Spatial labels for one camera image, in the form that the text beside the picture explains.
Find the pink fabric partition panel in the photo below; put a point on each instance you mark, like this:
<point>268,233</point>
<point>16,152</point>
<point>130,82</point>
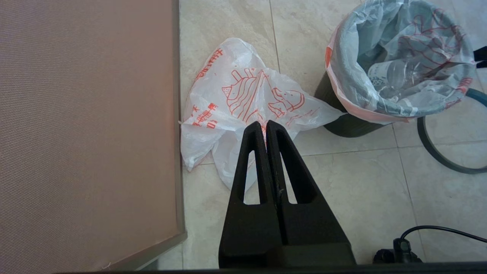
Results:
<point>76,114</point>

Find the clear plastic bottle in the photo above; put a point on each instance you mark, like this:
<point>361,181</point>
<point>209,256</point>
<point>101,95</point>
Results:
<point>392,72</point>

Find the red-printed trash bag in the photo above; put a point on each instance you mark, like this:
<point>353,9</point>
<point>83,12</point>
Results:
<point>354,49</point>

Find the white red-printed plastic bag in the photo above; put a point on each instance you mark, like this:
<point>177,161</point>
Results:
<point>228,95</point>

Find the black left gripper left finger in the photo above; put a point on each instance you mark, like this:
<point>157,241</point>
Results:
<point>247,228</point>

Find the black trash bin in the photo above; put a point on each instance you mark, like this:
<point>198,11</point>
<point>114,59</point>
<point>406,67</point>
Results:
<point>342,125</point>

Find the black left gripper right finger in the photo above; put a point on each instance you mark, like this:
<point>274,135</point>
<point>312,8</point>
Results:
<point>312,232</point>

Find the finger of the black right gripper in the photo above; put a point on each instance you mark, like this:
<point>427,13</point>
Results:
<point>481,57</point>

